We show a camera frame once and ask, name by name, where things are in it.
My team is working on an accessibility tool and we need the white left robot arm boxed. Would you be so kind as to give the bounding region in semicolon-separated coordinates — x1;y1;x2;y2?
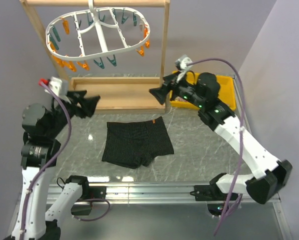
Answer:
7;90;101;240

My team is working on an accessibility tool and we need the orange clothes peg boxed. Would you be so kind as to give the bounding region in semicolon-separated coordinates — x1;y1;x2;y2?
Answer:
76;60;90;71

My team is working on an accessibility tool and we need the white oval clip hanger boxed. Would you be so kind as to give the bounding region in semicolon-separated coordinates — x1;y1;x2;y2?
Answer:
45;1;151;62

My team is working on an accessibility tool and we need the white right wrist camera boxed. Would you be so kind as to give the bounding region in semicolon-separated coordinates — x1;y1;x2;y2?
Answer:
175;55;193;83

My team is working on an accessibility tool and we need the teal clothes peg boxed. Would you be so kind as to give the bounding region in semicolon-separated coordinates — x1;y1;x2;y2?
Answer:
93;57;105;69
106;55;117;67

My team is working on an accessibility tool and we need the wooden hanger rack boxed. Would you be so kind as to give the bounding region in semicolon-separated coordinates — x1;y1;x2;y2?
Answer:
21;0;170;114

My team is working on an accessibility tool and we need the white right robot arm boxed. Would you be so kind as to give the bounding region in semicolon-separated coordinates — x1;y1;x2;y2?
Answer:
149;71;293;204

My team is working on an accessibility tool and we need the yellow plastic tray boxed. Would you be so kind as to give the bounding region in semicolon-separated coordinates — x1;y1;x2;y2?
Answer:
170;75;237;111

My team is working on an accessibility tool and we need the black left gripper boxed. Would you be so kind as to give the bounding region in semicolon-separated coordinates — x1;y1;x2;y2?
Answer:
46;89;100;138

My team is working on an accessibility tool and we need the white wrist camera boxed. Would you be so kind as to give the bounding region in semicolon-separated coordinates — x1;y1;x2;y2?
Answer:
38;76;69;97
175;55;193;83

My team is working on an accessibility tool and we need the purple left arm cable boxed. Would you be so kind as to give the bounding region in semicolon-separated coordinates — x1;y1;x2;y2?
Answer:
19;82;111;240

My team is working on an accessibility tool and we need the black striped underwear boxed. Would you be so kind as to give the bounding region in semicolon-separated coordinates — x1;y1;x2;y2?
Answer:
101;116;174;169

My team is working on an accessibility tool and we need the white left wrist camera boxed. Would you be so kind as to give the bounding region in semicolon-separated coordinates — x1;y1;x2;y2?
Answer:
38;76;69;97

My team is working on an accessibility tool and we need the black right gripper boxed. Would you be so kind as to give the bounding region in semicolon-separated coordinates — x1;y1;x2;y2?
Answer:
149;71;206;109

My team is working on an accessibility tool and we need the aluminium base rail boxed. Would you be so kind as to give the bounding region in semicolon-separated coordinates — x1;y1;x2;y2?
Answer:
46;182;282;205

